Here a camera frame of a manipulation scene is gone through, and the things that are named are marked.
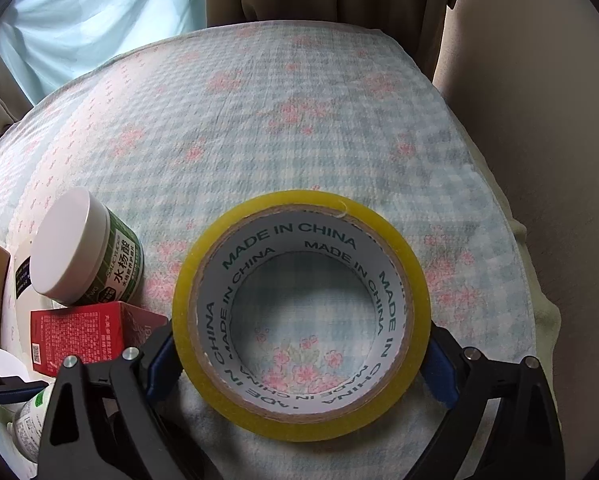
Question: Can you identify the white remote control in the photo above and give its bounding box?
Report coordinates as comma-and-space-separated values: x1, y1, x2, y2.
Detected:
13, 236, 62, 380

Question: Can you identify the yellow packing tape roll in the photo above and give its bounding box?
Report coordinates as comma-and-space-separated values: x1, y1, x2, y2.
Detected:
173, 190, 431, 442

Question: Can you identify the white pill bottle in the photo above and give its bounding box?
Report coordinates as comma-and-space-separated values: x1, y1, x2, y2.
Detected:
11, 385, 53, 463

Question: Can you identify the red cardboard box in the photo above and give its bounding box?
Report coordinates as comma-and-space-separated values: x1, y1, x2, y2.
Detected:
30, 301, 168, 377

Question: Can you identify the floral checkered bed quilt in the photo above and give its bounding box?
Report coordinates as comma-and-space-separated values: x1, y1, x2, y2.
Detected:
0, 22, 536, 479

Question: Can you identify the green jar white lid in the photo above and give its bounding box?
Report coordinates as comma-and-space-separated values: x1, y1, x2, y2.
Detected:
30, 188, 144, 307

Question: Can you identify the light blue curtain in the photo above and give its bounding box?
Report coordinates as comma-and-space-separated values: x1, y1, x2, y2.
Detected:
0, 0, 206, 104

